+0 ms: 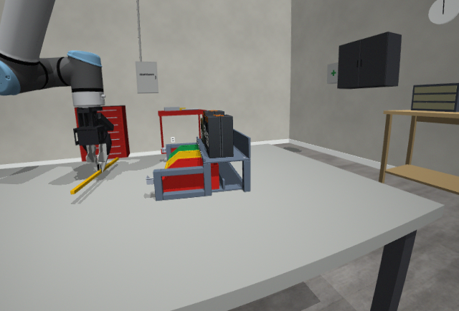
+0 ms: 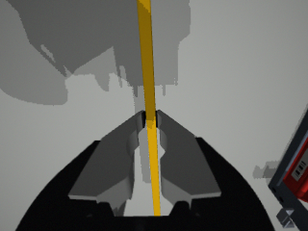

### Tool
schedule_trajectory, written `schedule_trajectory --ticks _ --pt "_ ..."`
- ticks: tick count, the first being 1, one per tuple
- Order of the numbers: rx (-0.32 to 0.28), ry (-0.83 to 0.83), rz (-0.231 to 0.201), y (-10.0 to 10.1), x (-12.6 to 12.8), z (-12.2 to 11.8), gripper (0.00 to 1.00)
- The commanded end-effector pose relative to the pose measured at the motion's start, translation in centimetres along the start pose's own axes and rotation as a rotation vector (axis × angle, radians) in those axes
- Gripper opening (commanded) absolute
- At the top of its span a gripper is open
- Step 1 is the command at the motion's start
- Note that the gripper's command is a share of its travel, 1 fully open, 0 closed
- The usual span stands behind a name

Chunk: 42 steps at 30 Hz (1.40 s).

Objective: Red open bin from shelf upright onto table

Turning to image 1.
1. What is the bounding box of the red bin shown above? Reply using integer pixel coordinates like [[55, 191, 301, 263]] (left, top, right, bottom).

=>
[[162, 158, 219, 192]]

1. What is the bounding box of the yellow open bin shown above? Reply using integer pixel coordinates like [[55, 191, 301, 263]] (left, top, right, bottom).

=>
[[165, 150, 201, 168]]

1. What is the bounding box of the yellow bar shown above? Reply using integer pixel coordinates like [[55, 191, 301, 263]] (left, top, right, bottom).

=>
[[70, 158, 119, 194]]

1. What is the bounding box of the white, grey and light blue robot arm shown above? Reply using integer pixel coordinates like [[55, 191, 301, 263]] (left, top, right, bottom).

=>
[[0, 0, 105, 108]]

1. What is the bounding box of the grey metal shelf rack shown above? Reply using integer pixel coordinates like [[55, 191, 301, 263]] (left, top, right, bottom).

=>
[[146, 129, 250, 201]]

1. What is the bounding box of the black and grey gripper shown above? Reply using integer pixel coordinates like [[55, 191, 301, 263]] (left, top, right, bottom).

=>
[[73, 107, 112, 172]]

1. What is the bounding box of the green open bin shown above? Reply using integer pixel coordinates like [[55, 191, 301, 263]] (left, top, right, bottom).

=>
[[169, 145, 199, 159]]

